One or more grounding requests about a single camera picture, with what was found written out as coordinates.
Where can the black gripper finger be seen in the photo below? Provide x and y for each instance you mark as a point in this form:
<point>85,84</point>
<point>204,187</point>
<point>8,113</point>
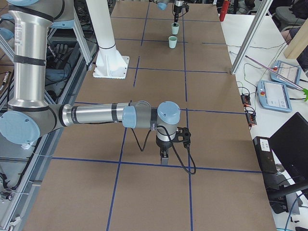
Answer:
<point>176,17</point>

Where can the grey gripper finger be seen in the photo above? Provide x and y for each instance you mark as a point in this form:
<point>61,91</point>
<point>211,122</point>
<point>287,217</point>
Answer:
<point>164,157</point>

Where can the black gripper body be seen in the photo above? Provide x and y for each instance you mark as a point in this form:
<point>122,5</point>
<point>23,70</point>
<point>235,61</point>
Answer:
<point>177,8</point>
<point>162,145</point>

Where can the pale green cup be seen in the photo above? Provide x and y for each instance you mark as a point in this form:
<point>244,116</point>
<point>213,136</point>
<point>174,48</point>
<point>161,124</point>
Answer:
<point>175,28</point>
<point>172,41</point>

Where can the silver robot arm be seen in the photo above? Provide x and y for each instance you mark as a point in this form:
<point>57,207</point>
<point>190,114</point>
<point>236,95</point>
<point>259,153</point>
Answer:
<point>162,4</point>
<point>29,116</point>

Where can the red cylinder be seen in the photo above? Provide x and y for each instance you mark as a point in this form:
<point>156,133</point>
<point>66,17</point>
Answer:
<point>224,10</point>

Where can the brown paper table cover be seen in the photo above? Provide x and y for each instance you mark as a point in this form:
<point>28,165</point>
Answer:
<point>189,164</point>

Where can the black power strip right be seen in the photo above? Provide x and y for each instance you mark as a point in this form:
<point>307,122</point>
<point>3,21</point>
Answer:
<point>251,119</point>

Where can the black power strip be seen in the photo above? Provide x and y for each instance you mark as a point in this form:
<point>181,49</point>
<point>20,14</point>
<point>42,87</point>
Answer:
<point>245,100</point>
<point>251,119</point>

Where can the black power strip left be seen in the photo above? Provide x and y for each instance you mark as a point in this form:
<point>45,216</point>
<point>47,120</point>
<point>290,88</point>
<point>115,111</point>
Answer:
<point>245,100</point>

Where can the black computer box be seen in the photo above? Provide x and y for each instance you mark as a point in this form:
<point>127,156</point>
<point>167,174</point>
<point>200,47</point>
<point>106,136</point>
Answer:
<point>265,156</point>

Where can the near blue teach pendant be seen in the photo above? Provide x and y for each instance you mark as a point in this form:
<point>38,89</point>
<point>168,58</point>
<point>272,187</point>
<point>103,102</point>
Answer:
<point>274,96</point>

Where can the blue teach pendant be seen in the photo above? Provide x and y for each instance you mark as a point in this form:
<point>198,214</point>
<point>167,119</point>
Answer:
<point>287,70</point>
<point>274,96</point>

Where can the black monitor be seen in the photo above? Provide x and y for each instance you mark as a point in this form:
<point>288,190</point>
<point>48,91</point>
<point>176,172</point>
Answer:
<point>290,145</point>

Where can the far blue teach pendant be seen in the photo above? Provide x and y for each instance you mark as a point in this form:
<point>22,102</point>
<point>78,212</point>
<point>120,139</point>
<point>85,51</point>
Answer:
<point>287,70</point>

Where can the aluminium frame post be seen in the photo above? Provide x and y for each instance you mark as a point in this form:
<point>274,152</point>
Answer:
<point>264,7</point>

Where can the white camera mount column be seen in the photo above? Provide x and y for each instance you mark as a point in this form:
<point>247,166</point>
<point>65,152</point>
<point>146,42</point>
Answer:
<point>101,22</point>

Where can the white mount base plate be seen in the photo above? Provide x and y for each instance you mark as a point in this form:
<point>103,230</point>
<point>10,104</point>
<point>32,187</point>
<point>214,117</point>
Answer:
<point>111,64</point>

